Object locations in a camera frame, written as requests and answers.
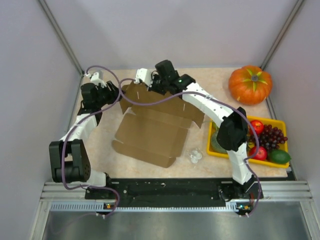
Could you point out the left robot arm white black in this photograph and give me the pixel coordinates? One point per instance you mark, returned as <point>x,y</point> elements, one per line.
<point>69,161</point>

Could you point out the brown cardboard box sheet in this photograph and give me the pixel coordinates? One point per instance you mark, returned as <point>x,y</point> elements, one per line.
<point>154,127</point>

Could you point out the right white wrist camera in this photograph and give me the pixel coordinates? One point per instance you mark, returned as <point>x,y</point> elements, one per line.
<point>144,76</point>

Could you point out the clear plastic bits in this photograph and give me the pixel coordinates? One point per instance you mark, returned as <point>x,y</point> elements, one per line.
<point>195,155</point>

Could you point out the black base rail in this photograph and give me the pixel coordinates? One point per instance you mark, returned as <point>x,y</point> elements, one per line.
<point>181,192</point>

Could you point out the red apple lower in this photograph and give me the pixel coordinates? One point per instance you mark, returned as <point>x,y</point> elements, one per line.
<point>261,153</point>

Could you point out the left corner aluminium post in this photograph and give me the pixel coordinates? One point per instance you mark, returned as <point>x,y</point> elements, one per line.
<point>60,35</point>

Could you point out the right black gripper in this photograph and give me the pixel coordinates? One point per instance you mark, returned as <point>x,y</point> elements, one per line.
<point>155,77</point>

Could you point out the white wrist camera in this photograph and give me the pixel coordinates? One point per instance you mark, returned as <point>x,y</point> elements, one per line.
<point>144,76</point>
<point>96,78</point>

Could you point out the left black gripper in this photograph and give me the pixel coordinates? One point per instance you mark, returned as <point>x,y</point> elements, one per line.
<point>113,93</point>

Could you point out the green melon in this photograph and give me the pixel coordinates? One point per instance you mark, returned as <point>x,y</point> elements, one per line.
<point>215,145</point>

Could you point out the purple grape bunch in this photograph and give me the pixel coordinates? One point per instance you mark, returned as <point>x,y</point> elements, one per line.
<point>271,138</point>

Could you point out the yellow plastic tray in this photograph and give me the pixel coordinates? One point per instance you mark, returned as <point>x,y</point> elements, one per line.
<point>251,141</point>

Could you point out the corner aluminium post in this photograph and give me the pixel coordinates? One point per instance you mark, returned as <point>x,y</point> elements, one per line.
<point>60,35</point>
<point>283,31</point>

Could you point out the orange pumpkin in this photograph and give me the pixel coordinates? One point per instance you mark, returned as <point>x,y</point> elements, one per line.
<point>250,85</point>

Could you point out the red apple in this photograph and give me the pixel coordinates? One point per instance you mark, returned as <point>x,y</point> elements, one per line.
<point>257,127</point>
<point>261,153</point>

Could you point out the green avocado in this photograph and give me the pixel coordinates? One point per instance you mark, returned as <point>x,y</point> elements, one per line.
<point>279,156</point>

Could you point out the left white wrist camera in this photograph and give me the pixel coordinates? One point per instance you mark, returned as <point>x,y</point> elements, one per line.
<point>96,78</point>

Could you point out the right corner aluminium post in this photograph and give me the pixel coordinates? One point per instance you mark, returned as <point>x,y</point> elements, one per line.
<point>283,31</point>

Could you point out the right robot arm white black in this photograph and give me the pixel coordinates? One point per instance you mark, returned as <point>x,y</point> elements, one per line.
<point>232,122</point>

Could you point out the aluminium frame beam front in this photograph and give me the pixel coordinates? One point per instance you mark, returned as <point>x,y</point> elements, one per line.
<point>79,200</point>

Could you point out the red apple upper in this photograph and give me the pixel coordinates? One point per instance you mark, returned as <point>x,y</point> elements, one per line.
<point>257,127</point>

